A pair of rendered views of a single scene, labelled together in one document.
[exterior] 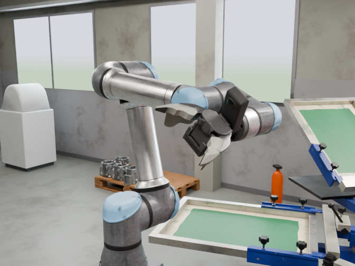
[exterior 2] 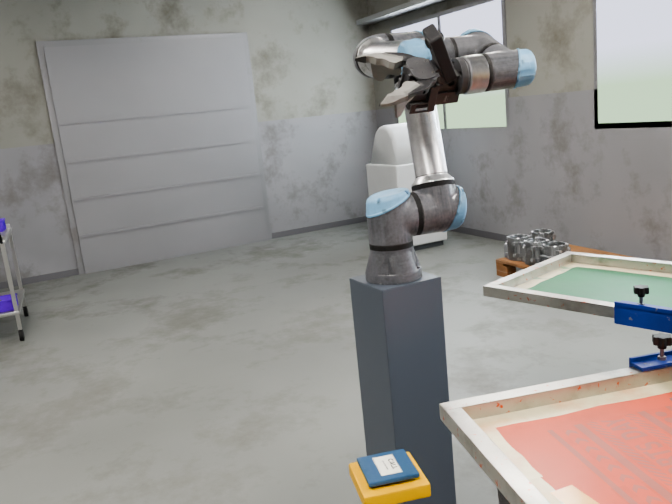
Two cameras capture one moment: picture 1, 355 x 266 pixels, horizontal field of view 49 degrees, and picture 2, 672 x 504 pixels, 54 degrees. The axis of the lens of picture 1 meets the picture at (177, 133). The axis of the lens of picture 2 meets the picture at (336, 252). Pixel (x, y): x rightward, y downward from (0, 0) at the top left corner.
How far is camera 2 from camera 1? 0.74 m
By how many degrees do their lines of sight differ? 30
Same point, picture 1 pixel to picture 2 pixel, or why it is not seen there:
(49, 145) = not seen: hidden behind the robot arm
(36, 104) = not seen: hidden behind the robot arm
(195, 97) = (413, 48)
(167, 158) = (626, 233)
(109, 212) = (369, 205)
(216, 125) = (418, 70)
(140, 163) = (415, 155)
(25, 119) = (401, 175)
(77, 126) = (480, 186)
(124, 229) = (385, 225)
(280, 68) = not seen: outside the picture
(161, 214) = (437, 215)
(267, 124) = (505, 72)
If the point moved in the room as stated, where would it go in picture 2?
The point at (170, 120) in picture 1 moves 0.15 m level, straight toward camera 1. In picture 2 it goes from (377, 72) to (342, 72)
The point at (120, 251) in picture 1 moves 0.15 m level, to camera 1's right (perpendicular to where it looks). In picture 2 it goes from (382, 251) to (437, 252)
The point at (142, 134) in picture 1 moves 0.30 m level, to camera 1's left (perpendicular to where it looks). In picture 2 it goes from (416, 119) to (319, 128)
